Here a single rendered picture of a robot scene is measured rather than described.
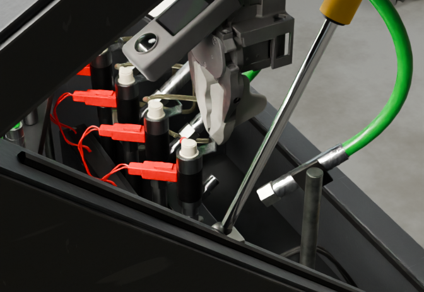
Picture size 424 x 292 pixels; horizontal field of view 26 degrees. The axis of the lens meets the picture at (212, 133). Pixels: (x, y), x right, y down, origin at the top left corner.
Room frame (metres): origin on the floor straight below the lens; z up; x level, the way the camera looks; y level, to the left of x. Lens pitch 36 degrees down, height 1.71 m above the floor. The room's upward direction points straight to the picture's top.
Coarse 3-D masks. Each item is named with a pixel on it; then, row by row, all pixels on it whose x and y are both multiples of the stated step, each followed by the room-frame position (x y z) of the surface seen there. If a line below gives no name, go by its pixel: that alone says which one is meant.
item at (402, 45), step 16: (384, 0) 0.69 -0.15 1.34; (384, 16) 0.69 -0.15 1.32; (400, 32) 0.69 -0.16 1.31; (400, 48) 0.69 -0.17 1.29; (400, 64) 0.70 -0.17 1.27; (400, 80) 0.70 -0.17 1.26; (400, 96) 0.69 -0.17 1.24; (384, 112) 0.70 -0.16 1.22; (368, 128) 0.70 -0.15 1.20; (384, 128) 0.69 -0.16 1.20; (352, 144) 0.69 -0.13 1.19
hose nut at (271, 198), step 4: (268, 184) 0.69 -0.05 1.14; (260, 188) 0.70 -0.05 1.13; (264, 188) 0.69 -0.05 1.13; (268, 188) 0.69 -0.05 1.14; (272, 188) 0.69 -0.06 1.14; (260, 192) 0.69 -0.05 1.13; (264, 192) 0.69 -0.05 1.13; (268, 192) 0.69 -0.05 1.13; (272, 192) 0.68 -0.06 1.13; (260, 196) 0.69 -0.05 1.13; (264, 196) 0.68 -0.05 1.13; (268, 196) 0.68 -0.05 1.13; (272, 196) 0.68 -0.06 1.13; (276, 196) 0.68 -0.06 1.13; (264, 200) 0.68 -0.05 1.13; (268, 200) 0.68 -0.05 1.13; (272, 200) 0.68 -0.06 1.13; (276, 200) 0.68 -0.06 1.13; (268, 204) 0.68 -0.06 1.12
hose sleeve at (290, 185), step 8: (336, 144) 0.70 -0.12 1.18; (328, 152) 0.70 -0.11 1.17; (336, 152) 0.69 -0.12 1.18; (344, 152) 0.69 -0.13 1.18; (312, 160) 0.70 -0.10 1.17; (320, 160) 0.69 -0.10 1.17; (328, 160) 0.69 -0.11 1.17; (336, 160) 0.69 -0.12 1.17; (344, 160) 0.69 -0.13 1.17; (296, 168) 0.70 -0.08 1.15; (328, 168) 0.69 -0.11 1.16; (288, 176) 0.69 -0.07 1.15; (272, 184) 0.69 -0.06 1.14; (280, 184) 0.69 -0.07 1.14; (288, 184) 0.69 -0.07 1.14; (296, 184) 0.69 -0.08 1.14; (280, 192) 0.68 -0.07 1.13; (288, 192) 0.69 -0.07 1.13
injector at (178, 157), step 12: (180, 156) 0.76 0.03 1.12; (180, 168) 0.76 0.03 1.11; (192, 168) 0.75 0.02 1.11; (180, 180) 0.76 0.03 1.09; (192, 180) 0.75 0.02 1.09; (204, 180) 0.78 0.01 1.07; (216, 180) 0.78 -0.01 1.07; (180, 192) 0.76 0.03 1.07; (192, 192) 0.75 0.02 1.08; (204, 192) 0.77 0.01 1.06; (180, 204) 0.76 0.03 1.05; (192, 204) 0.76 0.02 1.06; (192, 216) 0.76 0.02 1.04
